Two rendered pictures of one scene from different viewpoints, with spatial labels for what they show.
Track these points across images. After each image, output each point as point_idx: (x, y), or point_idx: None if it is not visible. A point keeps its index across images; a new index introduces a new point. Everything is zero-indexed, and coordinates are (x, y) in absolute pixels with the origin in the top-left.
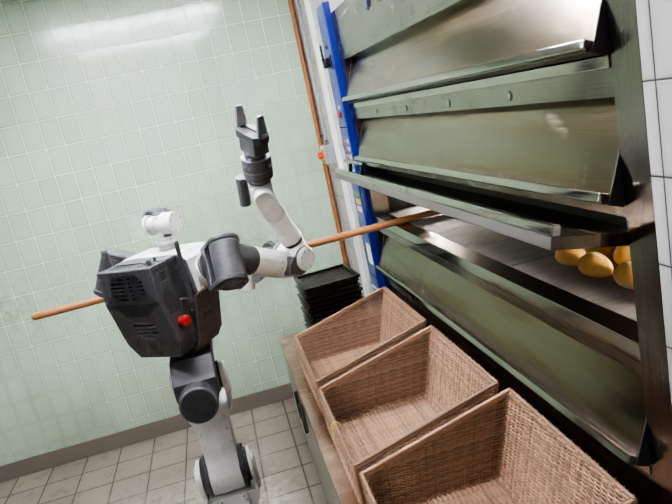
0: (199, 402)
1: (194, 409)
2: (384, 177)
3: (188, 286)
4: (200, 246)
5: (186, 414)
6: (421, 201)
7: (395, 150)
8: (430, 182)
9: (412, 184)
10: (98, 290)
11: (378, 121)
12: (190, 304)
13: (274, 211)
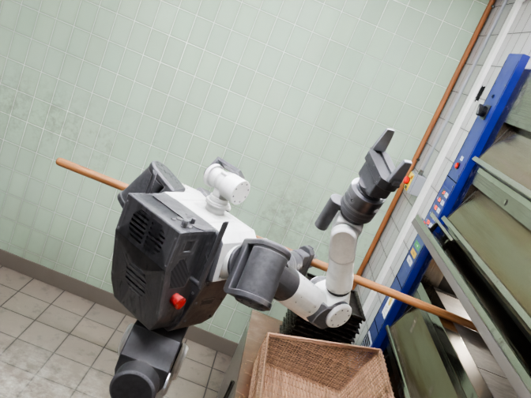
0: (134, 389)
1: (125, 392)
2: (465, 269)
3: (205, 272)
4: (246, 234)
5: (114, 391)
6: (515, 379)
7: (500, 259)
8: (511, 315)
9: (498, 315)
10: (122, 197)
11: (497, 208)
12: (195, 287)
13: (344, 256)
